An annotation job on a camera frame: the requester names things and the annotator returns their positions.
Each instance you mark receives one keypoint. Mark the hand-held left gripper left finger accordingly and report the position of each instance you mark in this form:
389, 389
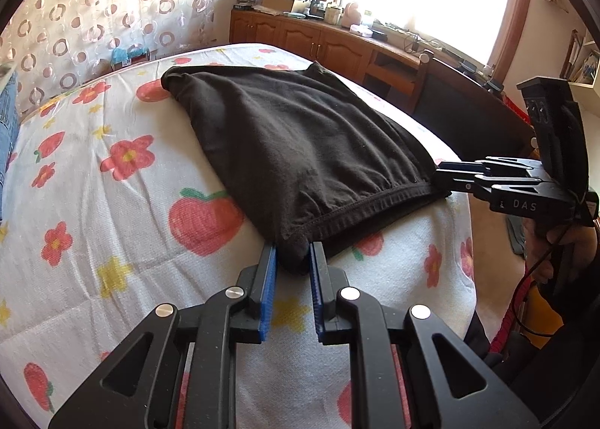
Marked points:
267, 288

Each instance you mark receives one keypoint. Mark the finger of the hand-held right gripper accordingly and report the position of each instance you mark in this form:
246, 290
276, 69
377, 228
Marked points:
506, 186
506, 164

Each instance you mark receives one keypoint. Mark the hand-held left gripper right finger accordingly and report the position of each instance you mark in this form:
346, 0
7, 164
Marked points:
318, 297

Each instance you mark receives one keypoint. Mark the black pants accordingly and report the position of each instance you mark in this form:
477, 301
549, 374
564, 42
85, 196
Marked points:
290, 143

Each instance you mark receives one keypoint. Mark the person's right hand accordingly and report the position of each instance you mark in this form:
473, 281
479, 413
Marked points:
541, 255

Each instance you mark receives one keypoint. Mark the black desk chair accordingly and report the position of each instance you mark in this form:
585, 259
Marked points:
464, 101

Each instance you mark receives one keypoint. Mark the white bookshelf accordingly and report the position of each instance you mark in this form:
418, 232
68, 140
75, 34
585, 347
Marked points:
586, 63

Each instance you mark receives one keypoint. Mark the strawberry printed white sheet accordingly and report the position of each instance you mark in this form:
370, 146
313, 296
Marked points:
140, 222

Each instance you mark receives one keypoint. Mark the black power adapter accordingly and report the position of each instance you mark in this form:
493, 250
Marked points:
411, 42

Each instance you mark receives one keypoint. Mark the small black box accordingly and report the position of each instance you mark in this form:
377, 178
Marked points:
380, 35

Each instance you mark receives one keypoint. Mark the small white box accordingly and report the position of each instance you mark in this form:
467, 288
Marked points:
360, 30

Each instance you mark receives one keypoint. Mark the person's dark clothing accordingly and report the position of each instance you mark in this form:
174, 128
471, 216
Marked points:
539, 387

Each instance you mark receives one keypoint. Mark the white jar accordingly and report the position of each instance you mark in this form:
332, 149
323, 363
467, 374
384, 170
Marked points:
333, 14

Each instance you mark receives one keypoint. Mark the long wooden cabinet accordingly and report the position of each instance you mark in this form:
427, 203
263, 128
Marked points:
300, 37

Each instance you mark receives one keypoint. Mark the small cardboard box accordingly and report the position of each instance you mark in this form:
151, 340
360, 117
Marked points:
131, 65

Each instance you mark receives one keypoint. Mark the blue plastic bag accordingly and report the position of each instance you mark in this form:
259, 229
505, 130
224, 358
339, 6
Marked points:
127, 55

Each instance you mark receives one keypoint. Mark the open cardboard box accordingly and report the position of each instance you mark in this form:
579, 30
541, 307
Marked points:
281, 2

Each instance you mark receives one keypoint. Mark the blue folded jeans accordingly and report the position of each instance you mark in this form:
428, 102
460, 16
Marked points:
7, 129

